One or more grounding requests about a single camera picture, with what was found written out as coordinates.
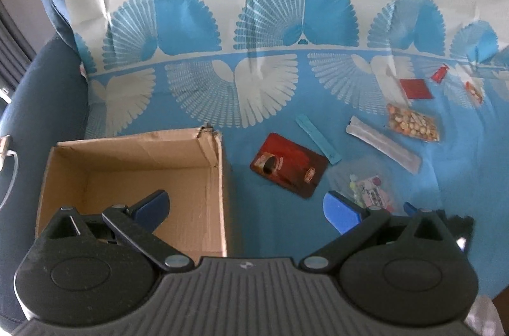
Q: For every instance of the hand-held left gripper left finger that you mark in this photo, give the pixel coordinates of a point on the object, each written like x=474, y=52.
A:
x=153, y=209

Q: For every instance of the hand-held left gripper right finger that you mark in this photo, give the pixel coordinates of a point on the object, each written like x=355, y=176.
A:
x=342, y=214

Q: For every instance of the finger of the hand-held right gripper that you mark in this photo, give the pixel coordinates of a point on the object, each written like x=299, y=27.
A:
x=409, y=208

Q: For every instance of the cardboard box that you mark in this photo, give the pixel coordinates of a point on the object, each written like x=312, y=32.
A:
x=119, y=161

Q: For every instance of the dark red snack packet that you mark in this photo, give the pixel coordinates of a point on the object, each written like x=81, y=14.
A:
x=286, y=161

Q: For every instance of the clear candy bag pink label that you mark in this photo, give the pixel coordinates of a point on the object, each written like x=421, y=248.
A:
x=370, y=189

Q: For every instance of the white long stick packet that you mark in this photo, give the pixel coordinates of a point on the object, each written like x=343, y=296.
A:
x=381, y=143

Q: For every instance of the blue stick packet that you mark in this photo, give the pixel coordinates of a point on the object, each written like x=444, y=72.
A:
x=318, y=137

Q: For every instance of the clear mixed nuts packet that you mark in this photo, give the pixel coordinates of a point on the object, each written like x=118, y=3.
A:
x=413, y=121

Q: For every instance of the red square packet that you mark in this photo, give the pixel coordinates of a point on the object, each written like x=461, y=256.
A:
x=415, y=88

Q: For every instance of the small red packet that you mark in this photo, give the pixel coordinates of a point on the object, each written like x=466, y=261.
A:
x=439, y=74

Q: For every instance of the smartphone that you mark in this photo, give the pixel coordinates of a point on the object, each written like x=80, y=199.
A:
x=4, y=147

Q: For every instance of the blue fabric sofa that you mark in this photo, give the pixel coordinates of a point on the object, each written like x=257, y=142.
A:
x=39, y=89

